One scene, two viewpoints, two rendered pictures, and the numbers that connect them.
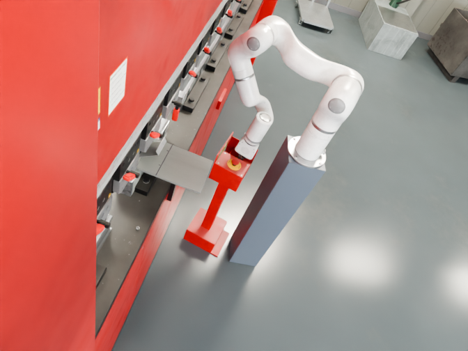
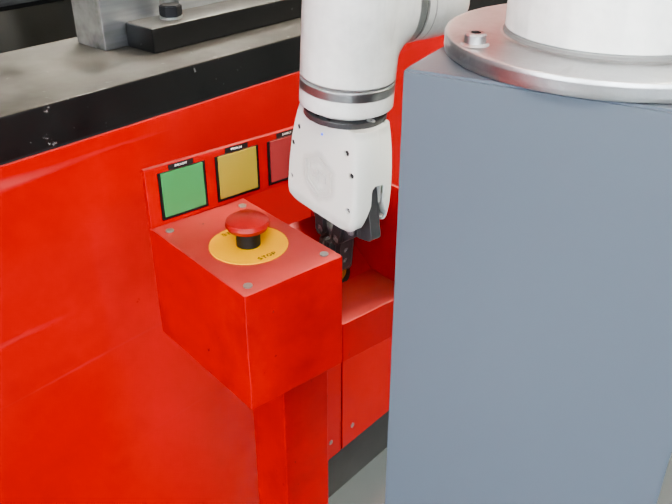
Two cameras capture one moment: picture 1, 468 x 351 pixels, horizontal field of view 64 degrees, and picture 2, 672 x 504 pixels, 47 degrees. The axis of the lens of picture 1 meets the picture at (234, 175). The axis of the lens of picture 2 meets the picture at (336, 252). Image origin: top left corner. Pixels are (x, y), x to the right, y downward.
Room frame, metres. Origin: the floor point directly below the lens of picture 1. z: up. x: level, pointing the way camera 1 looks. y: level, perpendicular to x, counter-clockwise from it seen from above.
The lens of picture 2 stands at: (0.92, -0.47, 1.12)
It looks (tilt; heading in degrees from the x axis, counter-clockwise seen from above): 30 degrees down; 45
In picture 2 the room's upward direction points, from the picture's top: straight up
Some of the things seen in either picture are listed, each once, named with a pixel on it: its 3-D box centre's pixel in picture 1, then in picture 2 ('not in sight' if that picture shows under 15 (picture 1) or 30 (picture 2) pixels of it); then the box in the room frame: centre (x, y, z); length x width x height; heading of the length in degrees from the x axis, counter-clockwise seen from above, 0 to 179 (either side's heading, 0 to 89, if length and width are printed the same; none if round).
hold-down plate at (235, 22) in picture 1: (234, 26); not in sight; (2.36, 0.41, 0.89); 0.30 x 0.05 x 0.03; 4
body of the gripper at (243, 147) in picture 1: (248, 145); (342, 154); (1.40, 0.00, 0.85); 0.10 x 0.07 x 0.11; 85
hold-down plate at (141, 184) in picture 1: (154, 166); not in sight; (1.00, 0.32, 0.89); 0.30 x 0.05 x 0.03; 4
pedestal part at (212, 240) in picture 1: (209, 231); not in sight; (1.35, 0.00, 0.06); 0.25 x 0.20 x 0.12; 85
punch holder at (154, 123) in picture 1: (143, 122); not in sight; (0.93, 0.37, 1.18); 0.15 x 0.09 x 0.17; 4
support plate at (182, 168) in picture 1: (175, 164); not in sight; (0.96, 0.23, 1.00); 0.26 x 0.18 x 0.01; 94
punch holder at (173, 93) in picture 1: (164, 91); not in sight; (1.13, 0.38, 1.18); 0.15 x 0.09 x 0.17; 4
